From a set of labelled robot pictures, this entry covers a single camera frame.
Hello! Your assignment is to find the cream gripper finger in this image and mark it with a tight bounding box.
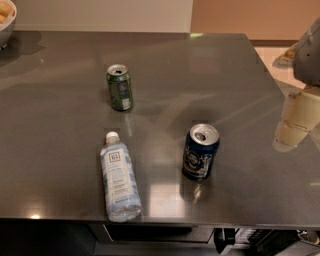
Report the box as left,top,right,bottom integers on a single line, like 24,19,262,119
273,85,320,152

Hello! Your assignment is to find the green soda can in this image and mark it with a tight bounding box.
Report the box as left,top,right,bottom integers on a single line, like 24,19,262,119
106,64,133,111

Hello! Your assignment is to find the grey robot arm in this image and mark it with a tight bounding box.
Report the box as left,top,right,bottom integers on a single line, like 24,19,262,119
273,18,320,152

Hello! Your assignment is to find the blue soda can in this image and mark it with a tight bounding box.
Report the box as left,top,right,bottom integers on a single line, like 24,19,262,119
182,123,220,180

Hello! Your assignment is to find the black device under counter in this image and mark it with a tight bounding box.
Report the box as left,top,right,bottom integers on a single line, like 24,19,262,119
213,227,320,256

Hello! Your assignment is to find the dark drawer under counter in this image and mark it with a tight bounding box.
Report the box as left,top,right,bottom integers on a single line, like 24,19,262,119
105,224,214,244

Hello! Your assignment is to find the clear plastic water bottle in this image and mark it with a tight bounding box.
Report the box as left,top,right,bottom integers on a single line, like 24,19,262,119
100,131,142,223

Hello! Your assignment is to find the white bowl with fruit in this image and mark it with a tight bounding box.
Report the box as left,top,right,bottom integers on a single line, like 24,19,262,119
0,0,17,49

